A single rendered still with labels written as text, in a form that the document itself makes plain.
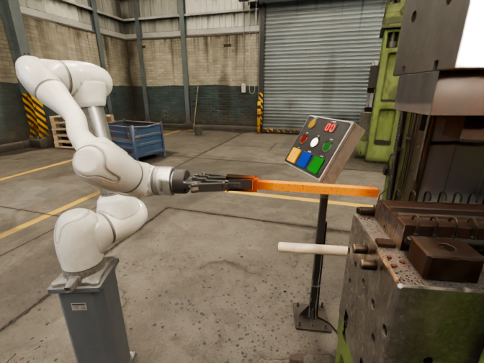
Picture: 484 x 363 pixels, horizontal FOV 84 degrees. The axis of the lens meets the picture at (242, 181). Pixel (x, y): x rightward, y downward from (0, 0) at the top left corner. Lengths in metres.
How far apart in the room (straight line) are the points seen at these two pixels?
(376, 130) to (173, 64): 6.92
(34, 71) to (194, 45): 8.74
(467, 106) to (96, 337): 1.48
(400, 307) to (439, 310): 0.08
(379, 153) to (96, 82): 5.12
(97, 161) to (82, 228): 0.54
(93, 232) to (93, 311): 0.33
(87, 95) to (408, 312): 1.25
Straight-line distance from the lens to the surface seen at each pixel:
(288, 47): 8.84
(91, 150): 0.69
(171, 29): 10.40
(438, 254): 0.75
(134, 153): 5.44
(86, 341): 1.47
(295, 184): 0.78
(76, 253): 1.22
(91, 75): 1.27
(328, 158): 1.21
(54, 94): 1.12
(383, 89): 5.66
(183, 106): 9.96
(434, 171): 1.11
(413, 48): 0.89
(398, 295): 0.74
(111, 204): 1.27
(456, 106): 0.78
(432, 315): 0.81
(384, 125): 5.70
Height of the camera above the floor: 1.32
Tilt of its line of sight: 19 degrees down
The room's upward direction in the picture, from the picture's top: straight up
